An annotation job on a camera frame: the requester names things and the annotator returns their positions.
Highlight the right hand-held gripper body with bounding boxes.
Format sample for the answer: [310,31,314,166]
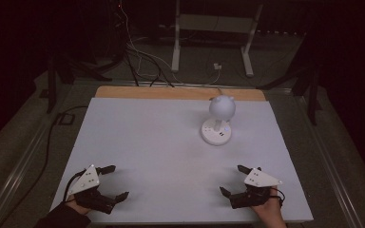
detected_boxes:
[229,167,283,210]

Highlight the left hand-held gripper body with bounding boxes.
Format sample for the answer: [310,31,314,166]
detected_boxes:
[66,163,118,215]

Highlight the person's left hand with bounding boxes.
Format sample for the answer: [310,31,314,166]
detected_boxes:
[65,195,92,217]

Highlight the person's right hand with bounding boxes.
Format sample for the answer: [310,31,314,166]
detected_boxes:
[252,185,288,228]

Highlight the white table mat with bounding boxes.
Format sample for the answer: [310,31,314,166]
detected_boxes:
[49,96,315,224]

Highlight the white globe lamp round base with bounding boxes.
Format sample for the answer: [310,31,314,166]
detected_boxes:
[201,94,238,147]

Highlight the black square floor plate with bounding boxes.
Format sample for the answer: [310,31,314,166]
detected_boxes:
[56,112,76,126]

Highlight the wooden table board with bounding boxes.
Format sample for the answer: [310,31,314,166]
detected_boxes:
[94,85,267,102]

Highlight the black tripod stand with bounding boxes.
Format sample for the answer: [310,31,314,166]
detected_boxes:
[45,53,113,115]
[256,61,324,126]

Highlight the white metal stand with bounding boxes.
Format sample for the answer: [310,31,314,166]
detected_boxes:
[170,0,264,78]

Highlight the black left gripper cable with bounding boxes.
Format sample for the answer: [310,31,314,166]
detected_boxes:
[62,169,87,202]

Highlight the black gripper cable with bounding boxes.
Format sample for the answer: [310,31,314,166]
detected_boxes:
[62,169,87,202]
[268,187,286,209]

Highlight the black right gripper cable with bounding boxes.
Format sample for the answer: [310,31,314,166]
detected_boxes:
[268,187,286,209]

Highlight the black floor cable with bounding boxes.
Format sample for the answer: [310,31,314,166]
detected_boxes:
[0,104,89,228]

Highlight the white lamp cable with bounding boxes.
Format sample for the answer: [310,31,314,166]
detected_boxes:
[170,66,224,97]

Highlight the bundle of black cables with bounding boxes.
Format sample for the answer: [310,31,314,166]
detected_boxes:
[120,41,176,88]

